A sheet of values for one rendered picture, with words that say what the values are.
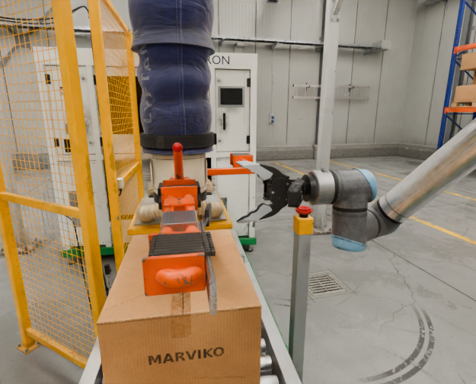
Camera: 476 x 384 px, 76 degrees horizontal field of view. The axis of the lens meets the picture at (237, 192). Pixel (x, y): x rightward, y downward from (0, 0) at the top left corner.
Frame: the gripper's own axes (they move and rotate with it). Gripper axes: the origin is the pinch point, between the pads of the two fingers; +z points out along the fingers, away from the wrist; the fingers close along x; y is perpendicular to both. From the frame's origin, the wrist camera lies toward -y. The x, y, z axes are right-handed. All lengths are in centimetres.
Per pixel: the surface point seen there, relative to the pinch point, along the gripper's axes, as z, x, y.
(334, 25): -156, 114, 266
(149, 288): 17.0, -2.2, -36.6
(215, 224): 4.0, -11.4, 10.9
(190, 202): 11.3, 1.1, -9.8
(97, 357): 45, -63, 27
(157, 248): 16.1, 1.7, -33.8
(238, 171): -6.1, 0.3, 30.7
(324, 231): -154, -117, 259
